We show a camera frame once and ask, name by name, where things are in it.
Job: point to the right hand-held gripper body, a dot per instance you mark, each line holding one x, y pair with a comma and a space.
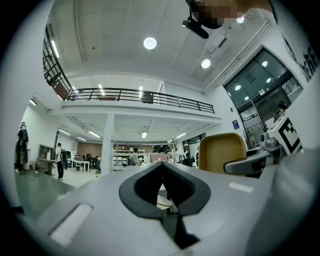
290, 137

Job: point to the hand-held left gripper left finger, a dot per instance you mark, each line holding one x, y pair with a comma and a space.
100, 212

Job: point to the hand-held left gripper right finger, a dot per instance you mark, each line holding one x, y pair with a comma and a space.
225, 212

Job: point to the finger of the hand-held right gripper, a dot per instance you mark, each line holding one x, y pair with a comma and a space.
240, 167

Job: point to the tan paper cup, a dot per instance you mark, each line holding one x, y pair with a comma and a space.
220, 152

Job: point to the clothes rack with garments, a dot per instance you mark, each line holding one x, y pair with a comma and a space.
251, 140

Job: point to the white office desks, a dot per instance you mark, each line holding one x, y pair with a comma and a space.
80, 162

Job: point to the white storage shelves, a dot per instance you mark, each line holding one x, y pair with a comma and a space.
122, 157

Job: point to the white square pillar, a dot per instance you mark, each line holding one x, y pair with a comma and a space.
108, 145

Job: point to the black framed glass entrance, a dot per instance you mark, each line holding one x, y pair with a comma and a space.
252, 75

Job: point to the black bag on rack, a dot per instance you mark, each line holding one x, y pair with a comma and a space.
161, 149

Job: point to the grey open cabinet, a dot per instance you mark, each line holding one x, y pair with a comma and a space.
45, 152

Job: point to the group of ceiling tube lamps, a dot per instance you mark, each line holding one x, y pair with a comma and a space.
144, 135

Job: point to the white ceiling pipes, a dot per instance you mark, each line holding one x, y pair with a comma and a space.
235, 59

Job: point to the person's grey t-shirt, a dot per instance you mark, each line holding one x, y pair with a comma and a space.
287, 25

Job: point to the white ceiling air conditioner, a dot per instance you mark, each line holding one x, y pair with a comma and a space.
216, 42

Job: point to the black mezzanine railing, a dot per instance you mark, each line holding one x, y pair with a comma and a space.
120, 93

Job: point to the person's head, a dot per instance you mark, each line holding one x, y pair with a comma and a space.
225, 10

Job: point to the blue wall sign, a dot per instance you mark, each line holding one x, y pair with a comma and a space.
236, 124

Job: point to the black head camera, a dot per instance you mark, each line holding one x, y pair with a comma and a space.
197, 28

